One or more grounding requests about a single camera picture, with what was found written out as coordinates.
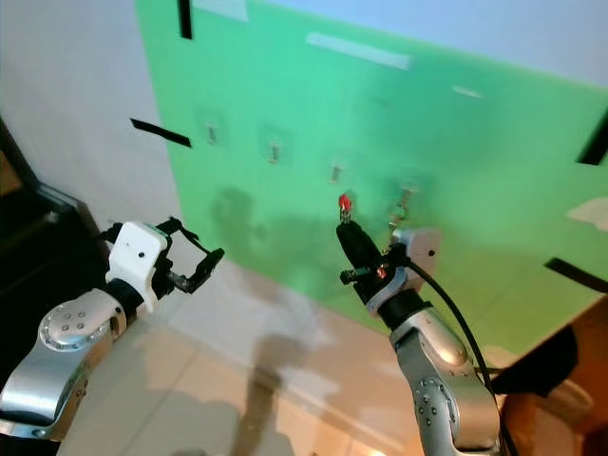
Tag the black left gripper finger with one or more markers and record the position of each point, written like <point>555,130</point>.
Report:
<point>211,268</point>
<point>173,226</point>

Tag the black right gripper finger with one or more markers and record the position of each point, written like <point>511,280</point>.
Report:
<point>366,245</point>
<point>350,249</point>

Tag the red key tag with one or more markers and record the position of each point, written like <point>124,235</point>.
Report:
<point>344,202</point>

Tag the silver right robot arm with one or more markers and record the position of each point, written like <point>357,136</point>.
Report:
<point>446,380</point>

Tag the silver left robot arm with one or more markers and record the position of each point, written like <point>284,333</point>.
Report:
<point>57,366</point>

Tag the silver key bunch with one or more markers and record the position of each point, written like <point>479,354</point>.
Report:
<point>404,209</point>

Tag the black tape strip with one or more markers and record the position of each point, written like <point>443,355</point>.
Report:
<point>595,141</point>
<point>160,133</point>
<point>185,19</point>
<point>575,274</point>

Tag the dark brown furniture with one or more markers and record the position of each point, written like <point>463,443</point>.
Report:
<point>537,366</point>

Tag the short white tape strip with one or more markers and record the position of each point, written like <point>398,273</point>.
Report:
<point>468,92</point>

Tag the long white tape strip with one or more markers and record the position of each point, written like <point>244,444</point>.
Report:
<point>359,50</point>

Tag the wide white tape strip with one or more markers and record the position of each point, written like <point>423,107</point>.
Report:
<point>223,9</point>

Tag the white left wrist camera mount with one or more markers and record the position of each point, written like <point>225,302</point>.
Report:
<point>138,252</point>

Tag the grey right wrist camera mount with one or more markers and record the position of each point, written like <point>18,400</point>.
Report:
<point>420,245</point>

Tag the clear adhesive wall hook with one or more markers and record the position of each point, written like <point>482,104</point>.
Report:
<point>337,171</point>
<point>410,188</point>
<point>275,150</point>
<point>211,132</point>

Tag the green wall board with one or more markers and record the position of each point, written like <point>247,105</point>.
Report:
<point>465,142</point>

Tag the dark wooden door frame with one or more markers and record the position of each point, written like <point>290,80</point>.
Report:
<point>28,256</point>

